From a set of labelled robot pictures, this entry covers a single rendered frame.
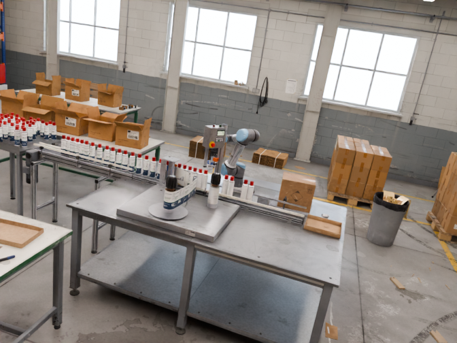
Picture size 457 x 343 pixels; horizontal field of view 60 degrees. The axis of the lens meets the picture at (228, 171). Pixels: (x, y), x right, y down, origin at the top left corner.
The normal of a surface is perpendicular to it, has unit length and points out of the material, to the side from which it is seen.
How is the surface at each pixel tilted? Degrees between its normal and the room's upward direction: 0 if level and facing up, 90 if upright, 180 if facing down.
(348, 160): 90
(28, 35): 90
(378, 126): 90
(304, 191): 90
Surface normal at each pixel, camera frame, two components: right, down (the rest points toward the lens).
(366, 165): -0.22, 0.29
